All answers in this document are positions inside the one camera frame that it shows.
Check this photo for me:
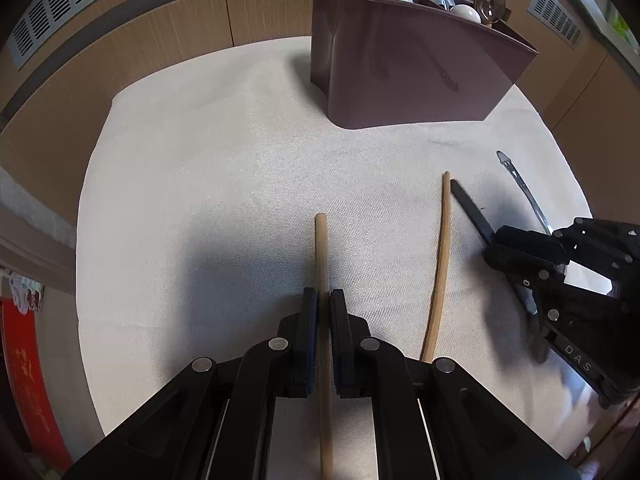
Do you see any wooden spoon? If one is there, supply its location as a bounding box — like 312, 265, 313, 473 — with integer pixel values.
474, 0, 512, 29

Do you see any long grey vent grille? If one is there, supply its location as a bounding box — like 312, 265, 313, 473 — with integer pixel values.
7, 0, 168, 70

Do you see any white woven cloth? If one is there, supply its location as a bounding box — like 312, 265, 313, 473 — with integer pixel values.
75, 35, 608, 480

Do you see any wooden chopstick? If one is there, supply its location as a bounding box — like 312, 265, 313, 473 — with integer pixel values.
314, 213, 335, 480
421, 171, 452, 364

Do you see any short grey vent grille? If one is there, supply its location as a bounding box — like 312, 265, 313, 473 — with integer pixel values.
525, 0, 584, 52

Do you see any metal utensil handle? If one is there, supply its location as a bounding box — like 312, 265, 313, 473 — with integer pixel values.
496, 150, 554, 236

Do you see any red printed banner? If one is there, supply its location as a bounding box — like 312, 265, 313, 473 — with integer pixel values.
0, 294, 73, 472

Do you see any maroon utensil holder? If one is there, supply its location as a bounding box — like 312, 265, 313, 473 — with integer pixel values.
307, 0, 540, 131

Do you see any small white round spoon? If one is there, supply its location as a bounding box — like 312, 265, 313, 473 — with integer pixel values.
449, 4, 482, 25

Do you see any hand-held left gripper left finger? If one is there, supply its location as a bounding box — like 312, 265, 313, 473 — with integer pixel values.
62, 287, 321, 480

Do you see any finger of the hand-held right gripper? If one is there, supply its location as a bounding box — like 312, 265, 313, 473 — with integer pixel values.
551, 217, 640, 291
482, 226, 573, 321

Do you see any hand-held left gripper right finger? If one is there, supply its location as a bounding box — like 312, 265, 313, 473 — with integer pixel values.
329, 288, 583, 480

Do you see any brown spoon with black handle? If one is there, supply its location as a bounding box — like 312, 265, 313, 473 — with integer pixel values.
451, 179, 497, 243

